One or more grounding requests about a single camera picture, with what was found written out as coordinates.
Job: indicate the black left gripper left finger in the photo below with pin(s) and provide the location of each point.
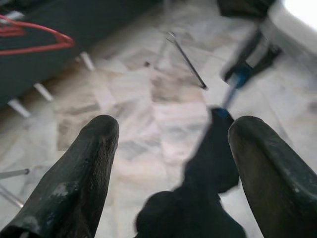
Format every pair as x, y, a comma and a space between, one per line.
74, 178

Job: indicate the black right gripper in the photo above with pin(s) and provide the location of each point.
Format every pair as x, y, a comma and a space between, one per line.
260, 49

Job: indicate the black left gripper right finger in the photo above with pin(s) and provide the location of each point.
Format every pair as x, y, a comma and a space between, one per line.
275, 178

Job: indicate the blue plastic hanger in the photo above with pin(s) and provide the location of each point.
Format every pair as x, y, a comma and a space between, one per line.
235, 84

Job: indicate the black shirt with green logo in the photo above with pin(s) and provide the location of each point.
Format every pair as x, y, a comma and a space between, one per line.
198, 188

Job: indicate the red plastic hanger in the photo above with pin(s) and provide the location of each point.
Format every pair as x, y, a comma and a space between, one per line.
37, 37

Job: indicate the black low tv console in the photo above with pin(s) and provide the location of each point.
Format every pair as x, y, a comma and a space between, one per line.
49, 37

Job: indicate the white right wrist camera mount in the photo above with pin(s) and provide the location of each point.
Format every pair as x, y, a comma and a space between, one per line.
289, 22

